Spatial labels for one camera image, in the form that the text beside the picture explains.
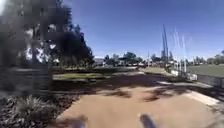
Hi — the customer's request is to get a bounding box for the distant building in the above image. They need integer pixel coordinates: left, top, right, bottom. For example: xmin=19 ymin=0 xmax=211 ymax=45
xmin=94 ymin=57 xmax=106 ymax=66

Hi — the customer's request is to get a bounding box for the row of distant trees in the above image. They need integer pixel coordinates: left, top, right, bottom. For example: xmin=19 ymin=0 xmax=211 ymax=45
xmin=103 ymin=49 xmax=224 ymax=67

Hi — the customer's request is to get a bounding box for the grass lawn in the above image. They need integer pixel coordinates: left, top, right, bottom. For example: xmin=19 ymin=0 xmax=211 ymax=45
xmin=53 ymin=71 xmax=111 ymax=81

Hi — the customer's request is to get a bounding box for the reddish brown paved path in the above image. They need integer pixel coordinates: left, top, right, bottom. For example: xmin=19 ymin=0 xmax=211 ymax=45
xmin=49 ymin=68 xmax=224 ymax=128

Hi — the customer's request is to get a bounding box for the group of tall poles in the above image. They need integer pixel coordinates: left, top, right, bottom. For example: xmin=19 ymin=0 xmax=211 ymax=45
xmin=161 ymin=23 xmax=188 ymax=73

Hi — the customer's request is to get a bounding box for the robot's own part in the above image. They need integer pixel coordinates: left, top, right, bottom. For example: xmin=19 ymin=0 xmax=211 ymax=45
xmin=139 ymin=113 xmax=158 ymax=128
xmin=71 ymin=115 xmax=88 ymax=128

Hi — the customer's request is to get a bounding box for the large dark tree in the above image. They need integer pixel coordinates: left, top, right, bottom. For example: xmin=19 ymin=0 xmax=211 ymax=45
xmin=0 ymin=0 xmax=96 ymax=98

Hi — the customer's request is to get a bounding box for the low grey fence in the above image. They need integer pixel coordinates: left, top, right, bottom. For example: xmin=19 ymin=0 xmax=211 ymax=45
xmin=166 ymin=68 xmax=224 ymax=89

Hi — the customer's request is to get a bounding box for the planted bed with shrubs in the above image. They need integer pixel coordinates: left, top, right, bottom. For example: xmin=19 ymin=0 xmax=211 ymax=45
xmin=0 ymin=93 xmax=81 ymax=128

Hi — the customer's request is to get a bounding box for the grass field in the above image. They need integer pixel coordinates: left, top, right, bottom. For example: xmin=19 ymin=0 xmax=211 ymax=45
xmin=186 ymin=64 xmax=224 ymax=78

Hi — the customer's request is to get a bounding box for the pale kerb strip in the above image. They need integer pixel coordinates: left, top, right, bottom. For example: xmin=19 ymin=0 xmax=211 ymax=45
xmin=156 ymin=79 xmax=224 ymax=111

